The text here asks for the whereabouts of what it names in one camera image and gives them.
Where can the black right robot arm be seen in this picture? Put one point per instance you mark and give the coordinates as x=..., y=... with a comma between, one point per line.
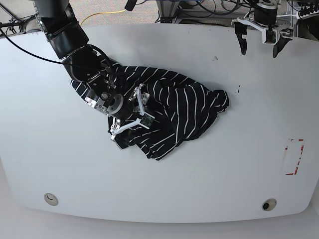
x=91, y=67

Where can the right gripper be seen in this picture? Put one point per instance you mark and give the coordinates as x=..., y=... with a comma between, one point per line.
x=113, y=104

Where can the table cable grommet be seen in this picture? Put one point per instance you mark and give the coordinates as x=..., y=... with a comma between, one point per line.
x=269, y=204
x=51, y=199

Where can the black tripod legs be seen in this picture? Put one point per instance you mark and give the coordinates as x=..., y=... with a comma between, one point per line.
x=16, y=25

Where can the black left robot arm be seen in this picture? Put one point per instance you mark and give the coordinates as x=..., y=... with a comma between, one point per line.
x=264, y=19

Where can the white power strip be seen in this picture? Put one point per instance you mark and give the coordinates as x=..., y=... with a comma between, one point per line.
x=308, y=12

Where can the left table cable grommet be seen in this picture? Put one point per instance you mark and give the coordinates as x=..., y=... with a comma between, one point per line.
x=51, y=199

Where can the right table cable grommet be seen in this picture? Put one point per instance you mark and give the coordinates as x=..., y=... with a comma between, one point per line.
x=269, y=204

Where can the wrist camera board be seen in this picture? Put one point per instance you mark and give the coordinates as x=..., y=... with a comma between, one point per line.
x=147, y=121
x=270, y=36

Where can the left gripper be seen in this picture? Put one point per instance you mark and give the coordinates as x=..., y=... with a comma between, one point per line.
x=284, y=33

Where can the black white striped T-shirt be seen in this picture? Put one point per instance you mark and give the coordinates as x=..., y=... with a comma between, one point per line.
x=183, y=109

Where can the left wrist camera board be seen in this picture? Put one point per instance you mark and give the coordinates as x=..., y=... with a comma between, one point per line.
x=270, y=36

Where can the red tape rectangle marking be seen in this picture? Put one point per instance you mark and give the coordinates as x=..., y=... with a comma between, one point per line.
x=292, y=156

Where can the aluminium frame stand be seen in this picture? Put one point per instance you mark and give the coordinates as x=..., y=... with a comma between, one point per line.
x=167, y=10

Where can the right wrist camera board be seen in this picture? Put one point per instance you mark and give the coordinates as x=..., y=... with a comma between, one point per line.
x=147, y=121

